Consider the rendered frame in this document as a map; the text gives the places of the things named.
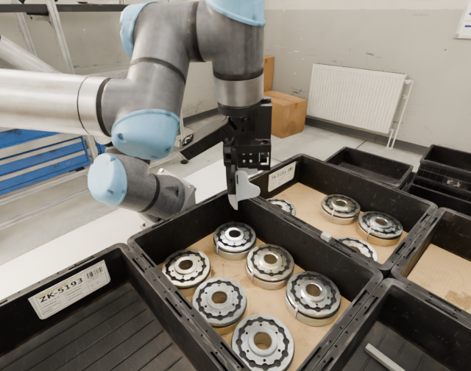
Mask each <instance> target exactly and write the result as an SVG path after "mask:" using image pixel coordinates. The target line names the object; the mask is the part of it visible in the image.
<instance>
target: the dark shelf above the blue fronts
mask: <svg viewBox="0 0 471 371"><path fill-rule="evenodd" d="M55 5H56V8H57V11H58V12H123V10H124V9H125V8H126V7H127V6H129V5H126V4H55ZM0 13H26V14H27V15H49V13H48V8H47V5H46V4H0Z"/></svg>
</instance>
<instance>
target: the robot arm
mask: <svg viewBox="0 0 471 371"><path fill-rule="evenodd" d="M120 25H121V31H120V36H121V42H122V44H123V47H124V49H125V51H126V53H127V54H128V55H129V57H130V58H131V62H130V67H129V70H128V73H127V78H126V79H117V78H115V79H114V78H109V77H94V76H85V75H76V74H63V73H61V72H60V71H58V70H57V69H55V68H53V67H51V66H50V65H49V64H47V63H45V62H43V61H42V60H41V59H39V58H37V57H36V56H34V55H33V54H31V53H29V52H28V51H26V50H25V49H23V48H21V47H20V46H18V45H17V44H15V43H13V42H12V41H11V40H9V39H7V38H5V37H4V36H3V35H0V127H9V128H17V129H25V130H40V131H49V132H57V133H72V134H80V135H93V136H94V138H95V141H96V142H97V143H99V144H101V145H103V146H105V147H106V149H105V153H104V154H101V155H99V156H98V157H97V158H96V159H95V160H94V161H93V164H91V167H90V169H89V172H88V189H89V192H91V195H92V196H93V198H95V199H96V200H98V201H100V202H104V203H106V204H107V205H111V206H116V207H120V208H124V209H127V210H130V211H134V212H138V213H139V214H141V215H142V216H143V217H145V218H146V219H148V220H149V221H150V222H152V223H155V224H156V223H158V222H160V221H162V220H164V219H166V218H168V217H170V216H173V215H175V214H176V213H179V212H180V211H181V209H182V207H183V204H184V201H185V189H184V186H183V184H182V182H181V181H180V180H179V179H177V178H176V177H173V176H171V175H168V174H153V173H151V172H149V166H150V162H151V160H159V159H162V158H165V157H167V156H168V155H169V154H170V153H171V151H172V150H173V147H174V143H175V140H176V137H177V131H178V130H179V127H180V112H181V107H182V103H183V96H184V91H185V85H186V80H187V76H188V69H189V64H190V63H206V62H210V61H211V62H212V65H213V78H214V86H215V95H216V101H217V104H218V111H219V112H220V113H221V114H222V115H220V116H219V117H217V118H216V119H214V120H212V121H211V122H209V123H208V124H206V125H205V126H203V127H201V128H200V129H198V130H197V131H195V132H193V133H191V134H190V135H187V136H186V137H185V138H184V139H183V141H182V143H181V147H180V153H181V154H182V155H183V156H184V157H185V158H186V159H187V160H190V159H192V158H195V157H196V156H197V155H199V154H201V153H203V152H204V151H206V150H208V149H210V148H211V147H213V146H215V145H217V144H218V143H220V142H223V161H224V166H225V168H226V182H227V194H228V198H229V201H230V204H231V205H232V206H233V208H234V209H235V210H238V201H240V200H243V199H249V198H253V197H257V196H258V195H259V194H260V192H261V191H260V188H259V187H258V186H256V185H253V184H251V183H250V182H249V181H248V176H249V175H252V174H257V173H258V172H259V171H270V170H271V151H272V143H271V131H272V99H271V97H263V57H264V26H265V25H266V20H265V15H264V0H201V1H177V2H157V1H148V2H147V3H144V4H131V5H129V6H127V7H126V8H125V9H124V10H123V12H122V14H121V17H120ZM268 153H269V154H268ZM268 157H269V164H262V163H267V158H268Z"/></svg>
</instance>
